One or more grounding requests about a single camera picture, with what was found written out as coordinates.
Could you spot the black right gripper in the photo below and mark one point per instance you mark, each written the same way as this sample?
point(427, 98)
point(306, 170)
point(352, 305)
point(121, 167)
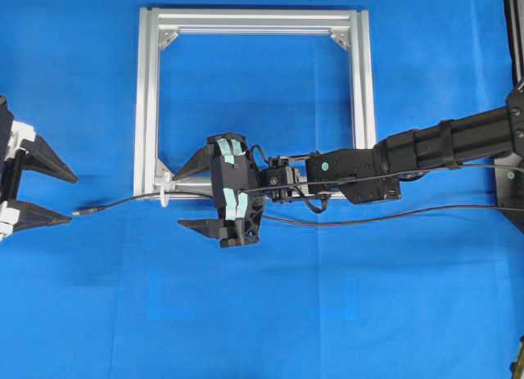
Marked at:
point(233, 173)

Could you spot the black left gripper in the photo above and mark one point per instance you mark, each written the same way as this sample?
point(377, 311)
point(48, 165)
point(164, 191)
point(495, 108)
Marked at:
point(21, 149)

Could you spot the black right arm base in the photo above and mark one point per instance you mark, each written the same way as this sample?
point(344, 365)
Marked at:
point(509, 175)

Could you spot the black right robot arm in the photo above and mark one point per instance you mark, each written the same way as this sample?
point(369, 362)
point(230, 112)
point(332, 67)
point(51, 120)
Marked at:
point(369, 175)

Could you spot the blue table mat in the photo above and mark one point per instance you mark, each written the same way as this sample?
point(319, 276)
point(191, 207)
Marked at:
point(429, 286)

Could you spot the square aluminium extrusion frame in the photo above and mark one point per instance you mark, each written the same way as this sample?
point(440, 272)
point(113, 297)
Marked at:
point(289, 80)

